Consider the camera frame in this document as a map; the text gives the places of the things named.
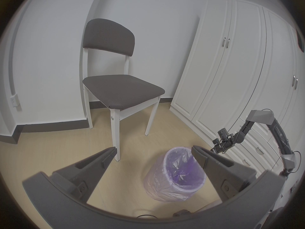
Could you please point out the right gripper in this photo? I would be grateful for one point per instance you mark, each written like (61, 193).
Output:
(223, 148)

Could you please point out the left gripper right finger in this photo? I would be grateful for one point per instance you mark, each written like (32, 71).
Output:
(221, 168)

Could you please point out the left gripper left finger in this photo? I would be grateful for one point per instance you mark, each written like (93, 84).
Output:
(91, 166)

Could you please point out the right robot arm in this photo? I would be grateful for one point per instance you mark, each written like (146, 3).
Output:
(278, 135)

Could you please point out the purple plastic bag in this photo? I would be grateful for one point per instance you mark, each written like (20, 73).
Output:
(181, 168)

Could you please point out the white trash bin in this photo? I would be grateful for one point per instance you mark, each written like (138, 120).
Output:
(164, 161)

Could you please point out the white wardrobe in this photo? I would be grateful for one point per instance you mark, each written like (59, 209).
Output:
(221, 80)

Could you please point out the grey padded white chair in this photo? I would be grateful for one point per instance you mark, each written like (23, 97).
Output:
(124, 88)

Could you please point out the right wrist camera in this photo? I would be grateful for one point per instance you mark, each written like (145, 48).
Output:
(224, 133)

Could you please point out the white wall socket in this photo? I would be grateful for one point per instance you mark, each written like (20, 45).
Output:
(14, 101)

